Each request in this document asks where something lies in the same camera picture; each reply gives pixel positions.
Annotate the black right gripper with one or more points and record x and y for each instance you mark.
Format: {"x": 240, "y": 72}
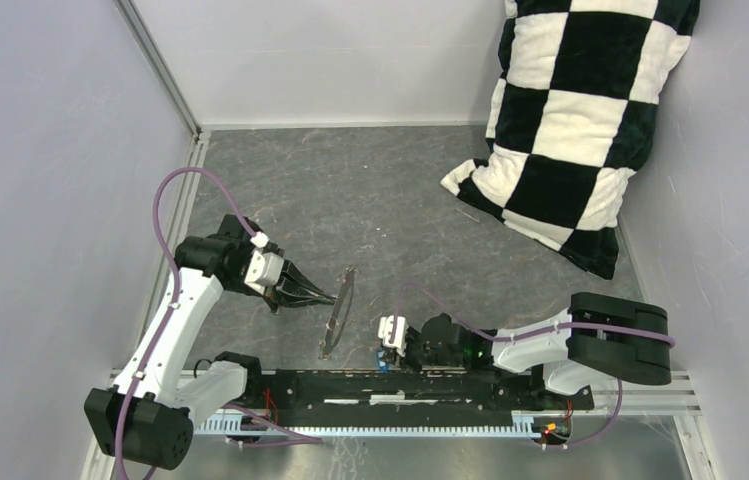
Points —
{"x": 407, "y": 361}

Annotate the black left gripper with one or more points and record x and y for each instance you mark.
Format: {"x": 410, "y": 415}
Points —
{"x": 292, "y": 283}

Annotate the blue plastic key tag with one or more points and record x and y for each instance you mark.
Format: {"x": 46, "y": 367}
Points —
{"x": 382, "y": 365}

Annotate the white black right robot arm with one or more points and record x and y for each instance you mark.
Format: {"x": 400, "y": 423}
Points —
{"x": 596, "y": 338}

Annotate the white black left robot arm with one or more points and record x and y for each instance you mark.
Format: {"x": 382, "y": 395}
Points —
{"x": 147, "y": 416}

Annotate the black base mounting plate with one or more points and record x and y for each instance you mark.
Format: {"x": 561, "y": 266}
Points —
{"x": 432, "y": 398}

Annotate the black white checkered pillow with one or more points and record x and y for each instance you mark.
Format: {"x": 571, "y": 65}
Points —
{"x": 573, "y": 118}

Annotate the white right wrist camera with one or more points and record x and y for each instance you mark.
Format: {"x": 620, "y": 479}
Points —
{"x": 392, "y": 331}

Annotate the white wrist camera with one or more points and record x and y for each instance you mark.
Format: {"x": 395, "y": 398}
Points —
{"x": 392, "y": 331}
{"x": 265, "y": 265}

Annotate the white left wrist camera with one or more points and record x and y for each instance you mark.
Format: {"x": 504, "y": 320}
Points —
{"x": 265, "y": 265}

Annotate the aluminium frame rail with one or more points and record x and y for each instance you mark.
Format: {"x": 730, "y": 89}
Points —
{"x": 185, "y": 188}

